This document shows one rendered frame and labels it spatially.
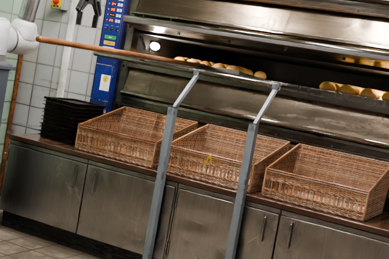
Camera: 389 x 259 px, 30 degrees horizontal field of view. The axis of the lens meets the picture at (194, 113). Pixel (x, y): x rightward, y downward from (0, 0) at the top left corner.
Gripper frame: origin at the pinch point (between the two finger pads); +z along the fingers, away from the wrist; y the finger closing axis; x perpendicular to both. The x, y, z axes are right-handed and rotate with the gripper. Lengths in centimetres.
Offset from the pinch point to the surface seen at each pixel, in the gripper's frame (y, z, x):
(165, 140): -22, 54, 49
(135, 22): -64, -8, -14
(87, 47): 13.3, 11.9, 13.7
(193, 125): -71, 47, 37
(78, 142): -30, 69, -14
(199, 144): -74, 57, 43
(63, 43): 33.1, 11.9, 14.8
